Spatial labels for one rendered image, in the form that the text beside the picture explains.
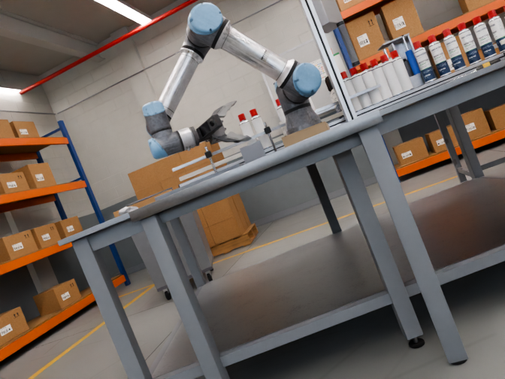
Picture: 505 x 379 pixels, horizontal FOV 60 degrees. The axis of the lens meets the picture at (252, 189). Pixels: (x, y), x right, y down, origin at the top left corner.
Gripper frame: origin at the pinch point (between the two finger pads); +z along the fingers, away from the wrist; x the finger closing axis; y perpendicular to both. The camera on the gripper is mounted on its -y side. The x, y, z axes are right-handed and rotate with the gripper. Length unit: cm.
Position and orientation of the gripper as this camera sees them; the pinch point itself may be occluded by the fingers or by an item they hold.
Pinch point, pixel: (244, 118)
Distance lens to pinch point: 161.7
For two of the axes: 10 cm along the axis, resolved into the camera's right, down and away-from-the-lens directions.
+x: 3.7, 9.2, -1.2
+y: -1.9, 2.0, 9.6
